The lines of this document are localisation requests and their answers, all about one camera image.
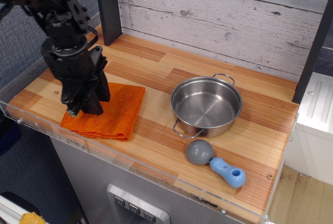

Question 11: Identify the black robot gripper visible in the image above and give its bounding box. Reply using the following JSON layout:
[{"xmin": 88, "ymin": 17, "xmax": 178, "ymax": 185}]
[{"xmin": 41, "ymin": 38, "xmax": 110, "ymax": 117}]

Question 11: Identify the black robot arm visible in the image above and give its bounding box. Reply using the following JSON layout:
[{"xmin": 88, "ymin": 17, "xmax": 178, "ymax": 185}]
[{"xmin": 1, "ymin": 0, "xmax": 110, "ymax": 116}]

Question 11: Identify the orange folded towel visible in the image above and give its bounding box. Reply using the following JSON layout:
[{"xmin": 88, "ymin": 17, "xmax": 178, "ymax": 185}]
[{"xmin": 60, "ymin": 83, "xmax": 146, "ymax": 141}]

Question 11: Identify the silver button control panel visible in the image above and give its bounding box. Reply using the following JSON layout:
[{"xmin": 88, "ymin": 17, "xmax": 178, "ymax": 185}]
[{"xmin": 107, "ymin": 183, "xmax": 171, "ymax": 223}]

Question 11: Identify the grey and blue toy scoop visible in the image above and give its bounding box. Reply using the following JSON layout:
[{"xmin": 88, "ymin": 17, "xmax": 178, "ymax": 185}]
[{"xmin": 185, "ymin": 140, "xmax": 247, "ymax": 188}]

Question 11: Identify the stainless steel pot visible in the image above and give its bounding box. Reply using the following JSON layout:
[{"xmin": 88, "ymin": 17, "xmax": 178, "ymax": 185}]
[{"xmin": 170, "ymin": 73, "xmax": 243, "ymax": 139}]

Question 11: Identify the white metal side cabinet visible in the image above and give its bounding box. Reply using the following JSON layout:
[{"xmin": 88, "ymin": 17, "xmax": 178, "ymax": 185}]
[{"xmin": 284, "ymin": 72, "xmax": 332, "ymax": 185}]

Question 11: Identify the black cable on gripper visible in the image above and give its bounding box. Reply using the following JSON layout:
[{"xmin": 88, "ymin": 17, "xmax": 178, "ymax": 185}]
[{"xmin": 84, "ymin": 26, "xmax": 99, "ymax": 50}]

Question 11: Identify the dark grey left post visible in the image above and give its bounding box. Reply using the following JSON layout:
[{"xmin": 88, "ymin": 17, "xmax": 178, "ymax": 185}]
[{"xmin": 98, "ymin": 0, "xmax": 122, "ymax": 46}]

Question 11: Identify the dark grey post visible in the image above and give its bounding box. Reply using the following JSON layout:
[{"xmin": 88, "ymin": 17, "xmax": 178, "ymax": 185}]
[
  {"xmin": 292, "ymin": 0, "xmax": 332, "ymax": 104},
  {"xmin": 98, "ymin": 0, "xmax": 122, "ymax": 46}
]

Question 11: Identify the dark grey right post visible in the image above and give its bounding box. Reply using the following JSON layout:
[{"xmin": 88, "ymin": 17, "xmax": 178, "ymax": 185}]
[{"xmin": 292, "ymin": 0, "xmax": 332, "ymax": 104}]

